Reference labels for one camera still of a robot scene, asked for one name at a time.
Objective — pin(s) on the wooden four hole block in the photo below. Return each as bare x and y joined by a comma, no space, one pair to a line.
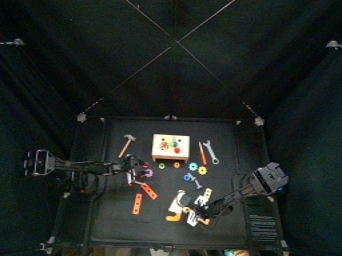
209,192

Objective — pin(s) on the yellow holed block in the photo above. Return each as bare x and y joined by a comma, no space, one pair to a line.
186,210

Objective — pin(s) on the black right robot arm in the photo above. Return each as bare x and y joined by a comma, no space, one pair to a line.
261,185

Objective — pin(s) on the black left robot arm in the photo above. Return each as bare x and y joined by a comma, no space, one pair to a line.
71,164

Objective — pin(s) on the orange four hole strip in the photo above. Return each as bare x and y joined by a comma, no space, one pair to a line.
137,203
149,191

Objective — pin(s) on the red toy nut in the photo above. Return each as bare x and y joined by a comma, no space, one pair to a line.
146,165

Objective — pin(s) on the purple toy gear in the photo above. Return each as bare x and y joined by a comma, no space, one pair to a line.
150,173

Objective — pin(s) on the green toy nut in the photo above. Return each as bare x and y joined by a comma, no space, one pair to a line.
162,165

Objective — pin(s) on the gray toy bolt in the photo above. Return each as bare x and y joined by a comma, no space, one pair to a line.
196,182

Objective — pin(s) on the red toy screw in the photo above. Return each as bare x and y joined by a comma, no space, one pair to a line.
163,145
177,150

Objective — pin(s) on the wooden toy tool box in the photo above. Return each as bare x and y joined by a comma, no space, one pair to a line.
170,151

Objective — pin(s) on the orange toy nut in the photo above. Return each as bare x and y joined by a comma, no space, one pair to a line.
177,164

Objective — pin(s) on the blue toy nut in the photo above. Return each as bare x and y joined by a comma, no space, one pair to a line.
188,177

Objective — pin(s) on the green toy screw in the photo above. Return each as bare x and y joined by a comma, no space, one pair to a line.
172,144

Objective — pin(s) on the yellow toy gear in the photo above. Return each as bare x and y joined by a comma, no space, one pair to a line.
202,170

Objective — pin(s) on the blue toy gear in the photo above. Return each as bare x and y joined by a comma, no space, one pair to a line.
193,166

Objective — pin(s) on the orange toy screwdriver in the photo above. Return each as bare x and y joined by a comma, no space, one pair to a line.
202,154

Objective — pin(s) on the gray toy wrench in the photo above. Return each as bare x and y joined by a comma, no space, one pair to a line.
210,151

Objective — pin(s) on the gray frame corner bracket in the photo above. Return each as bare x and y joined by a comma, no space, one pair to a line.
169,117
46,247
81,117
18,42
258,121
285,247
333,44

